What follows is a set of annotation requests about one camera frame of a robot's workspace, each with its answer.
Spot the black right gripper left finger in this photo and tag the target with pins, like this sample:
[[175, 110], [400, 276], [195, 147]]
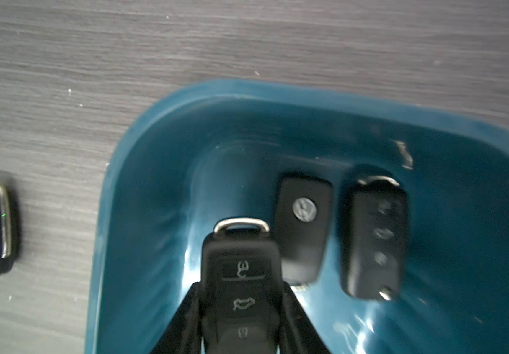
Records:
[[183, 333]]

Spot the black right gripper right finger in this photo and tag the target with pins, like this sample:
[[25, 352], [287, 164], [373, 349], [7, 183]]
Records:
[[297, 334]]

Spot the black VW car key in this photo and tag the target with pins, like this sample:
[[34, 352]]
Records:
[[301, 223]]

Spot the teal plastic storage box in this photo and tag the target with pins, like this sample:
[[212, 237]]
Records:
[[218, 149]]

